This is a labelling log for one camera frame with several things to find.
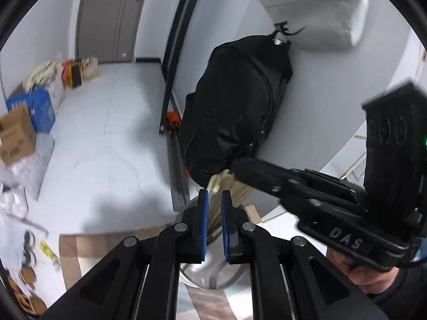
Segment grey door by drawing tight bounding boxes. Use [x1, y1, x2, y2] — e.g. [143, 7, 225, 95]
[76, 0, 149, 64]

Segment brown cardboard box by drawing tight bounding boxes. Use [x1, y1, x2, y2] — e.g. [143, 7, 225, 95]
[0, 106, 37, 166]

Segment person's right hand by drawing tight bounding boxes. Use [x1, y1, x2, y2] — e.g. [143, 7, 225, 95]
[327, 248, 397, 294]

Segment white plastic bags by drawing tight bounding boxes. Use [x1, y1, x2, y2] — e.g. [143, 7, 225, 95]
[0, 180, 49, 237]

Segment black backpack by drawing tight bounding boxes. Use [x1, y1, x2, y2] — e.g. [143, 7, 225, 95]
[178, 33, 293, 187]

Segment clear plastic bag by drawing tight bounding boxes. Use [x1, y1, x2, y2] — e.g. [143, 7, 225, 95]
[82, 57, 100, 80]

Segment cream canvas tote bag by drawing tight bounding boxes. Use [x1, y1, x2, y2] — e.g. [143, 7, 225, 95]
[24, 60, 65, 107]

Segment light wooden strip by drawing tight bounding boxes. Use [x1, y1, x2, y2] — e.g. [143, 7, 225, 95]
[340, 153, 367, 179]

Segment grey plastic mailer bags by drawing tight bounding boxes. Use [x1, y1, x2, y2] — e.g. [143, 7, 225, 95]
[7, 133, 56, 201]

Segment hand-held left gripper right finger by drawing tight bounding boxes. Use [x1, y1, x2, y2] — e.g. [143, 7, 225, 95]
[221, 190, 389, 320]

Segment white plastic utensil holder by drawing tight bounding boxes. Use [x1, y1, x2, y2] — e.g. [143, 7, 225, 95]
[173, 195, 249, 289]

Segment brown suede boot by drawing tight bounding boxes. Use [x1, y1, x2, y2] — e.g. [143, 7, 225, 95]
[18, 267, 37, 285]

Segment checkered brown blue mat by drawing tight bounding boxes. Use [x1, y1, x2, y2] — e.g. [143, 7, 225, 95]
[58, 227, 254, 320]

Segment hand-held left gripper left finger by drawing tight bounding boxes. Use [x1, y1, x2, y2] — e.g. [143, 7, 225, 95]
[42, 189, 209, 320]

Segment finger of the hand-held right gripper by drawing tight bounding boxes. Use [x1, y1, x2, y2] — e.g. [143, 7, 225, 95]
[245, 159, 364, 201]
[234, 164, 364, 219]

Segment light grey shoulder bag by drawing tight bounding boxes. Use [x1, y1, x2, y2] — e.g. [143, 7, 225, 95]
[243, 0, 369, 50]

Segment bunch of wooden chopsticks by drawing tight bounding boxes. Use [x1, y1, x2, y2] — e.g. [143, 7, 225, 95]
[207, 169, 257, 237]

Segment blue cardboard box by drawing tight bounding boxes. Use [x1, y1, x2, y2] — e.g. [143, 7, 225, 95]
[7, 88, 56, 133]

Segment orange and black paper bag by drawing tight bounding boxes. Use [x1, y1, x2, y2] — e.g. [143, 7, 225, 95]
[61, 59, 84, 89]

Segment yellow packet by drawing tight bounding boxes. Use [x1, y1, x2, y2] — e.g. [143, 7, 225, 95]
[39, 240, 61, 261]

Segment brown slippers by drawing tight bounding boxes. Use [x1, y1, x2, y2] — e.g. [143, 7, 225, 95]
[8, 285, 47, 315]

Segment orange black tool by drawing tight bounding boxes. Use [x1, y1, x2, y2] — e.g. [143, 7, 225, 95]
[166, 111, 182, 134]

